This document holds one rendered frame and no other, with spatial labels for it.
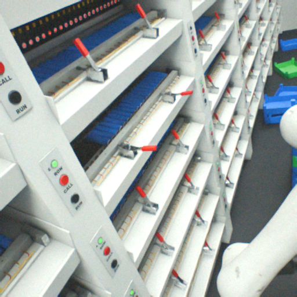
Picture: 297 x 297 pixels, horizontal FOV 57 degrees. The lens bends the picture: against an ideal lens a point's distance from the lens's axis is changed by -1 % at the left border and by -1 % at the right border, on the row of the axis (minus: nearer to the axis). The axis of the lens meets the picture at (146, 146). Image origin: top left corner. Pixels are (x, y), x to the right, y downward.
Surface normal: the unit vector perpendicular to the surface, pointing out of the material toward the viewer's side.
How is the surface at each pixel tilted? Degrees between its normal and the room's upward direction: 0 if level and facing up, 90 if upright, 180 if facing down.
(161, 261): 16
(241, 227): 0
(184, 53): 90
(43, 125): 90
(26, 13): 106
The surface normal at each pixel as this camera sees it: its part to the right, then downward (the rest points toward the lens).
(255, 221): -0.29, -0.80
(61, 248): -0.04, -0.77
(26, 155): 0.86, 0.03
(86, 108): 0.91, 0.24
